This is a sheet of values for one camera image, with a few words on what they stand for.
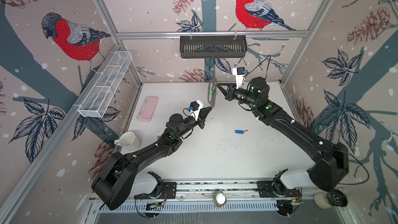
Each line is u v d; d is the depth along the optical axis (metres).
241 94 0.62
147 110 1.04
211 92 0.74
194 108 0.62
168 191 0.73
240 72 0.62
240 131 0.94
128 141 0.81
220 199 0.63
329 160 0.40
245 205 0.70
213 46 1.06
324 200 0.66
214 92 0.73
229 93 0.62
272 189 0.72
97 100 0.71
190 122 0.66
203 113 0.68
